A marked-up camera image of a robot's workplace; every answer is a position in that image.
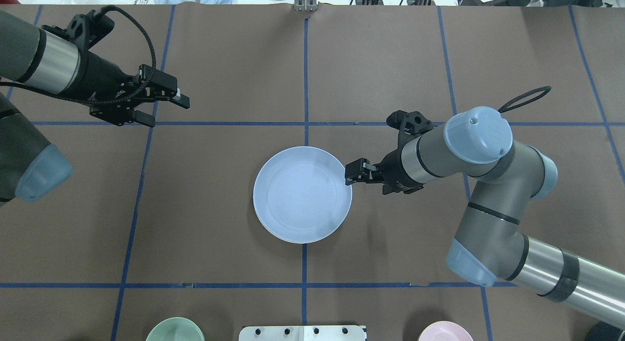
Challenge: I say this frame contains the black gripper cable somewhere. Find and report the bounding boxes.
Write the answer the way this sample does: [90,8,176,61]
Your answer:
[497,86,552,115]

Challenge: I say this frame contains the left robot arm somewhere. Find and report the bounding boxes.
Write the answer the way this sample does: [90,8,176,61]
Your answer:
[1,5,190,205]

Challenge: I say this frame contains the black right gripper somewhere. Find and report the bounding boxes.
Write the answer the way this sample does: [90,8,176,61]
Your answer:
[345,111,435,195]

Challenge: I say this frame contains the light blue plate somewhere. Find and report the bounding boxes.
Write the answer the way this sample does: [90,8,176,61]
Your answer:
[252,147,353,244]

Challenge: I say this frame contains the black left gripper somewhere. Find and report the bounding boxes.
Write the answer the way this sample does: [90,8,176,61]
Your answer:
[67,9,190,128]

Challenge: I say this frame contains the green bowl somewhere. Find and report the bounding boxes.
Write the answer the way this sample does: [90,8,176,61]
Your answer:
[145,317,205,341]

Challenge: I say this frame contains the dark blue bowl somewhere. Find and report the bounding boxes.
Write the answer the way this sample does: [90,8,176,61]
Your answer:
[584,321,625,341]

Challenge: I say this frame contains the pink bowl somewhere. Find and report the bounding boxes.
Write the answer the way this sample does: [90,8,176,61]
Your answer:
[417,321,473,341]

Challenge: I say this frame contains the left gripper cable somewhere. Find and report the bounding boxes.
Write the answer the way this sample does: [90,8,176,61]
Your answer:
[0,5,158,107]

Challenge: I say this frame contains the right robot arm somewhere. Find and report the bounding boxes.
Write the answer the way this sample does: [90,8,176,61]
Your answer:
[344,107,625,328]

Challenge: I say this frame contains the aluminium frame post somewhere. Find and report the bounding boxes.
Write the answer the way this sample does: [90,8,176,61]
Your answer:
[294,0,318,12]

